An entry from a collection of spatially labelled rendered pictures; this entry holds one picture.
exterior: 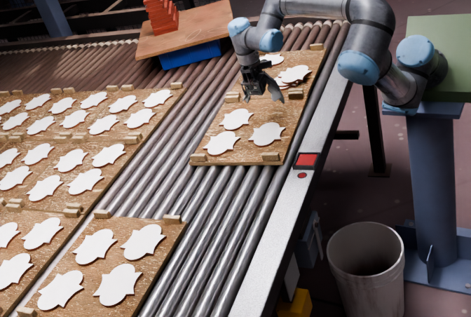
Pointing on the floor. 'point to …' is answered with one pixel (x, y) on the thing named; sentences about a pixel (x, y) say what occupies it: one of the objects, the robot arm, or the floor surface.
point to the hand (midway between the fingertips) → (266, 102)
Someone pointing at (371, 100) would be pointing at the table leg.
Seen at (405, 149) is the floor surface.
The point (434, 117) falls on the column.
